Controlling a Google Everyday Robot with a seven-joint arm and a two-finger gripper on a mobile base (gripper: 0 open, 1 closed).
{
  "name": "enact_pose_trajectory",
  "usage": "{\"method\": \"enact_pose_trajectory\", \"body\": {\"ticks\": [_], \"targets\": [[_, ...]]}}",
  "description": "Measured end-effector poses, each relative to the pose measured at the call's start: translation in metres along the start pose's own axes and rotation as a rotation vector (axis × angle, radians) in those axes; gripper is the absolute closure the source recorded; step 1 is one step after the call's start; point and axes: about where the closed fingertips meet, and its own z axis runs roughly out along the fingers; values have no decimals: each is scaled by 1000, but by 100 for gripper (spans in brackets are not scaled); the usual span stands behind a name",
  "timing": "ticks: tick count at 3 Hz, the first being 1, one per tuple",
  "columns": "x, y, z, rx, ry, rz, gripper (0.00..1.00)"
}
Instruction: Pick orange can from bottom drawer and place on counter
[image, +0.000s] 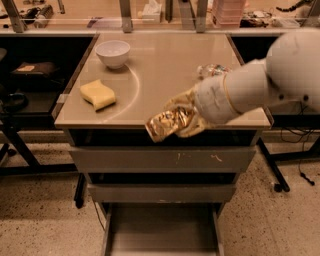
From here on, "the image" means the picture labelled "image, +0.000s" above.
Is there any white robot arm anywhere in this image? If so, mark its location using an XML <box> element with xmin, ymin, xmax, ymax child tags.
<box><xmin>165</xmin><ymin>29</ymin><xmax>320</xmax><ymax>137</ymax></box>

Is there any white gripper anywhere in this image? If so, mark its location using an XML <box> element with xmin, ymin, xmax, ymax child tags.
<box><xmin>164</xmin><ymin>75</ymin><xmax>240</xmax><ymax>138</ymax></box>

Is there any white tissue box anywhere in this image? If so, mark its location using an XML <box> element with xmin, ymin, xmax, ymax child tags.
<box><xmin>142</xmin><ymin>0</ymin><xmax>162</xmax><ymax>23</ymax></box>

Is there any grey drawer cabinet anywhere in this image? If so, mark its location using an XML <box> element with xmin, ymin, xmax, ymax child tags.
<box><xmin>53</xmin><ymin>32</ymin><xmax>272</xmax><ymax>256</ymax></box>

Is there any black desk leg right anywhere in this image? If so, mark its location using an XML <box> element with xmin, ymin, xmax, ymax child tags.
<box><xmin>257</xmin><ymin>138</ymin><xmax>290</xmax><ymax>192</ymax></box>

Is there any yellow sponge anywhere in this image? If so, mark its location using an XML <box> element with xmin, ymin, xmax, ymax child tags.
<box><xmin>80</xmin><ymin>80</ymin><xmax>116</xmax><ymax>111</ymax></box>

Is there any black cable on floor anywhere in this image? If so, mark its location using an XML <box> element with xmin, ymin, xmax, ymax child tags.
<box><xmin>279</xmin><ymin>103</ymin><xmax>320</xmax><ymax>187</ymax></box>

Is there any pink plastic container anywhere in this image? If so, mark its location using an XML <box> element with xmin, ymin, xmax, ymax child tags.
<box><xmin>211</xmin><ymin>0</ymin><xmax>246</xmax><ymax>28</ymax></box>

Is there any top grey drawer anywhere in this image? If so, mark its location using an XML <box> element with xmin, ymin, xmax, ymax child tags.
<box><xmin>70</xmin><ymin>146</ymin><xmax>255</xmax><ymax>174</ymax></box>

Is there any middle grey drawer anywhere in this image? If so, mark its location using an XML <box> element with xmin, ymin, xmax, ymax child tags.
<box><xmin>87</xmin><ymin>184</ymin><xmax>235</xmax><ymax>203</ymax></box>

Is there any bottom grey open drawer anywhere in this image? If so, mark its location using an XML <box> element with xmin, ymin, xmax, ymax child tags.
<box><xmin>101</xmin><ymin>203</ymin><xmax>224</xmax><ymax>256</ymax></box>

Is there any black desk frame left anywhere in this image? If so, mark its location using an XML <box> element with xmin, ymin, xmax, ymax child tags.
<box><xmin>0</xmin><ymin>114</ymin><xmax>77</xmax><ymax>176</ymax></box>

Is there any clear plastic water bottle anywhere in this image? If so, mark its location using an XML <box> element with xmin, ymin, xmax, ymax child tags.
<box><xmin>197</xmin><ymin>64</ymin><xmax>231</xmax><ymax>79</ymax></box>

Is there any white ceramic bowl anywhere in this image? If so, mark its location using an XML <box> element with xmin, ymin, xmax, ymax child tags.
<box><xmin>95</xmin><ymin>40</ymin><xmax>131</xmax><ymax>69</ymax></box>

